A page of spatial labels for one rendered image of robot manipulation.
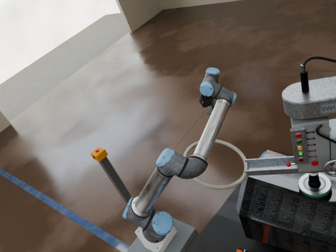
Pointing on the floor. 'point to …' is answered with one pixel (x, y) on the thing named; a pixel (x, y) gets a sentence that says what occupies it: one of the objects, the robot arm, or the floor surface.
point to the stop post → (101, 155)
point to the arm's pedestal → (176, 240)
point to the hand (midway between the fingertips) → (208, 112)
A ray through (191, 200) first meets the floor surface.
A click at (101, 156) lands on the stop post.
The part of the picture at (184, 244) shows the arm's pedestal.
